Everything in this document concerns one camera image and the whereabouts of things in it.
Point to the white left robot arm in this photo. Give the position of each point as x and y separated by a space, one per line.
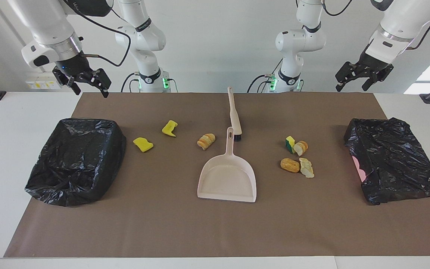
297 41

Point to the beige brush black bristles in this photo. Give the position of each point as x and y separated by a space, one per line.
233 116

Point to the pink bin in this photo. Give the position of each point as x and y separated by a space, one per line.
358 170

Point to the white wall socket box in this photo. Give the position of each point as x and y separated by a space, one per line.
41 84

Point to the yellow L-shaped sponge piece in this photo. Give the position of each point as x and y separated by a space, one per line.
169 129

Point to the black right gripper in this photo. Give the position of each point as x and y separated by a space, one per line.
75 66

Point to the black plastic trash bag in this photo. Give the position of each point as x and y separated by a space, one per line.
77 160
394 160

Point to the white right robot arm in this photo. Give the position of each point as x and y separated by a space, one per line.
144 37

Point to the pale bread chunk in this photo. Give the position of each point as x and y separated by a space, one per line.
307 169

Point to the beige plastic dustpan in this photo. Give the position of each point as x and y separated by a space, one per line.
226 179

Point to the green and yellow sponge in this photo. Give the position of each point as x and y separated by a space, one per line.
289 144

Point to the brown table mat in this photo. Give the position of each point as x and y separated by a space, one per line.
200 231

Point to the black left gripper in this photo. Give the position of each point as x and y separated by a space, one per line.
373 63

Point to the striped bread roll piece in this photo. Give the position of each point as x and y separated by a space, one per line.
205 142

